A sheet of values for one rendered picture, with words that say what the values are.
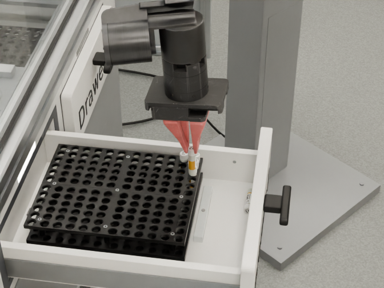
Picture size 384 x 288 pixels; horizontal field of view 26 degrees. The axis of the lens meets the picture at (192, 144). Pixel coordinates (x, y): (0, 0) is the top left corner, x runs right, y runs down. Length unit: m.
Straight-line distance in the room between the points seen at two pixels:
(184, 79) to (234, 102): 1.27
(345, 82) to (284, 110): 0.66
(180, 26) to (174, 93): 0.09
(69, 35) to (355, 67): 1.85
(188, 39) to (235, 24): 1.16
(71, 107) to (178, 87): 0.32
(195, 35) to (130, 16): 0.08
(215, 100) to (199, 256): 0.24
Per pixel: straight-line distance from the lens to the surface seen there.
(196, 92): 1.06
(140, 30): 1.02
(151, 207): 1.16
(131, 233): 1.13
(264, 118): 2.31
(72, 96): 1.34
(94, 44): 1.45
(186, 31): 1.01
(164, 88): 1.10
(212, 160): 1.28
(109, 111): 1.69
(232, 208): 1.25
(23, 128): 1.17
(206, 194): 1.26
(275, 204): 1.16
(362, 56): 3.14
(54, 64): 1.29
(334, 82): 2.99
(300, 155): 2.60
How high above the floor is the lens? 1.71
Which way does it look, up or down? 40 degrees down
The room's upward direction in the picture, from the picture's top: straight up
